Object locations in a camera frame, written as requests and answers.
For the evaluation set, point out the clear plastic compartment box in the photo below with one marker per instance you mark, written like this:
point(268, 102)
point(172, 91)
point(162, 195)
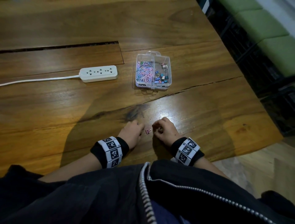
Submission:
point(161, 55)

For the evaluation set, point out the white power strip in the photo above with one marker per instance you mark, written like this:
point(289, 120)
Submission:
point(98, 73)

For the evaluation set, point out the person's right hand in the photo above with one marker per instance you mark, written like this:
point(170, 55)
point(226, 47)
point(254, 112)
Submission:
point(167, 133)

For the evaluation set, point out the black zip jacket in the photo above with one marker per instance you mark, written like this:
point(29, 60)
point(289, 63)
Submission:
point(69, 198)

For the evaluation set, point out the pile of pastel paper clips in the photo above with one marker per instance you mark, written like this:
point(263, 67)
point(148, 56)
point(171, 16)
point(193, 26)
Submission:
point(145, 72)

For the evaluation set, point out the person's left hand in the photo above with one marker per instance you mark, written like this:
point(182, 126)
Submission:
point(132, 136)

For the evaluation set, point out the person's right forearm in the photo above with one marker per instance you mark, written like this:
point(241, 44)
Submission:
point(209, 167)

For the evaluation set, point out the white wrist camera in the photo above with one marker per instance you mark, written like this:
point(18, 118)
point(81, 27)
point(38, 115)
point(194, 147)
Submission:
point(173, 159)

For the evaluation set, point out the green cushioned stool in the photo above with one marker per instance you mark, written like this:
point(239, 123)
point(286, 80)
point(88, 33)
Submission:
point(260, 25)
point(239, 5)
point(280, 55)

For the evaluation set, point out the scatter of small binder clips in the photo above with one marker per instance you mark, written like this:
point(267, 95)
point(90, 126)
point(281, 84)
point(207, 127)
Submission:
point(161, 77)
point(148, 131)

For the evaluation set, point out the person's left forearm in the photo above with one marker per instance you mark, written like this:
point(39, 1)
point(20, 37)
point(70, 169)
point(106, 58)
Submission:
point(73, 168)

